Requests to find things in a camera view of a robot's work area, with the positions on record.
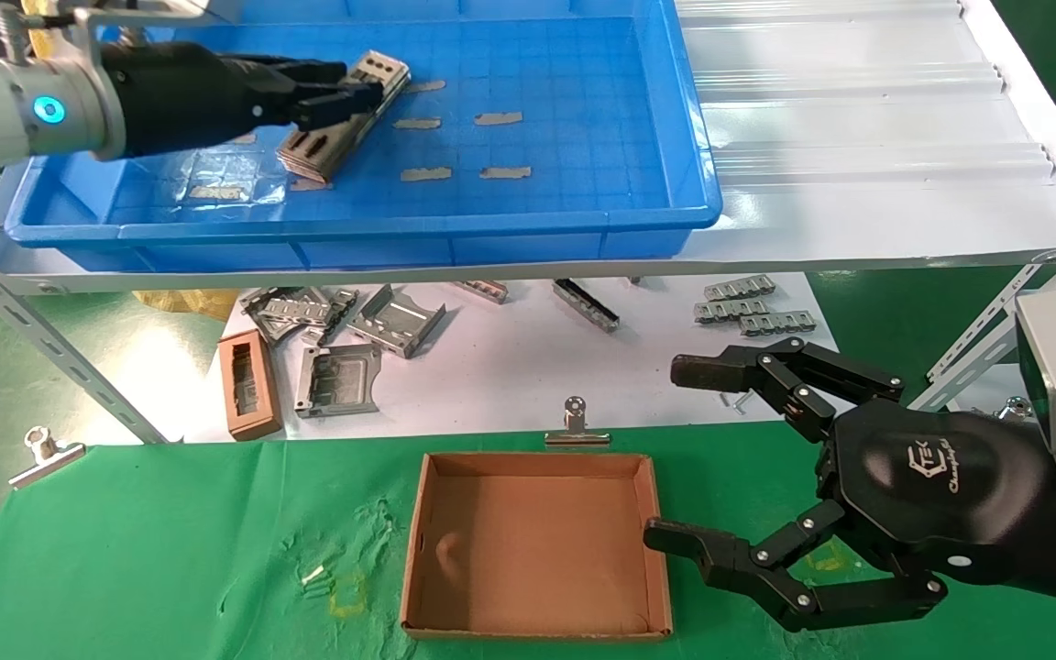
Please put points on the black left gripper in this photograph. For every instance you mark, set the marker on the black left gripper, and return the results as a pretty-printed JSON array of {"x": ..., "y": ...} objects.
[{"x": 180, "y": 96}]

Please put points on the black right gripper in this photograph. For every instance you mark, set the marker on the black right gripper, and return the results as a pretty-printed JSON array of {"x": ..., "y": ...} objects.
[{"x": 931, "y": 486}]

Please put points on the open brown cardboard box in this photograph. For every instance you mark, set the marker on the open brown cardboard box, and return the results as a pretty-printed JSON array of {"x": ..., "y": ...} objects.
[{"x": 537, "y": 550}]

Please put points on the blue plastic tray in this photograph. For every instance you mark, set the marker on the blue plastic tray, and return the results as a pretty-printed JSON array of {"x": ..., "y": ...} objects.
[{"x": 537, "y": 220}]

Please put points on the small metal screw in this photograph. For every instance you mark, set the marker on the small metal screw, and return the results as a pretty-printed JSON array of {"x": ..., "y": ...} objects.
[{"x": 735, "y": 401}]

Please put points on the stack of metal io plates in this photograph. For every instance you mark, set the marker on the stack of metal io plates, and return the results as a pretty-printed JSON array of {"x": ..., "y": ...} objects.
[{"x": 303, "y": 170}]

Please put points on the bent metal sheet part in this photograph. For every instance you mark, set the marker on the bent metal sheet part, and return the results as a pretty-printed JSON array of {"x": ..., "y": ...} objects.
[
  {"x": 267, "y": 328},
  {"x": 340, "y": 307}
]

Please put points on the yellow plastic bag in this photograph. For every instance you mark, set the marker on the yellow plastic bag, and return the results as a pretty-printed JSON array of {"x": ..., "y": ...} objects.
[{"x": 189, "y": 302}]

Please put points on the grey metal shelf rack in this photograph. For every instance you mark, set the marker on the grey metal shelf rack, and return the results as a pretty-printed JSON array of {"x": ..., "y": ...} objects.
[{"x": 858, "y": 183}]

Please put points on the small white scrap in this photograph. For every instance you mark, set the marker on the small white scrap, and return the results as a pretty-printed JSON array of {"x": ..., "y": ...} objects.
[{"x": 314, "y": 576}]

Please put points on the green table cloth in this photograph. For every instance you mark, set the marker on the green table cloth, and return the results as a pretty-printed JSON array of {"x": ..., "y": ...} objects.
[{"x": 170, "y": 550}]

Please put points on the small slotted metal rail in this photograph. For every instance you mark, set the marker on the small slotted metal rail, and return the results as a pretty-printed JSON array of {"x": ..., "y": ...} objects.
[
  {"x": 739, "y": 290},
  {"x": 730, "y": 311},
  {"x": 775, "y": 324}
]

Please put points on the slotted metal rail plate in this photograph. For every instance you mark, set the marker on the slotted metal rail plate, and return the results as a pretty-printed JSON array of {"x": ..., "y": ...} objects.
[{"x": 294, "y": 307}]

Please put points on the dark metal rail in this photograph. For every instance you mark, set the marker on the dark metal rail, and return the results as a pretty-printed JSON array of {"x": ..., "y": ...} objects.
[{"x": 588, "y": 307}]

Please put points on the folded metal bracket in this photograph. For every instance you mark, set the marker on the folded metal bracket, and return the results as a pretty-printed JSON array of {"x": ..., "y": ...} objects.
[{"x": 395, "y": 325}]

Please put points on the short metal rail piece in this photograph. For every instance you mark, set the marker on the short metal rail piece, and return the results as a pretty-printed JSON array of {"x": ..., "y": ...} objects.
[{"x": 487, "y": 292}]

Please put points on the square metal bracket tray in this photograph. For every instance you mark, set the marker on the square metal bracket tray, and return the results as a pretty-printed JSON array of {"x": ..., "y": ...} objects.
[{"x": 335, "y": 385}]

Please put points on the brown rectangular cardboard frame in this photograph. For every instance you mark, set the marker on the brown rectangular cardboard frame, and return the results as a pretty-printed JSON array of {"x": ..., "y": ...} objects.
[{"x": 253, "y": 426}]

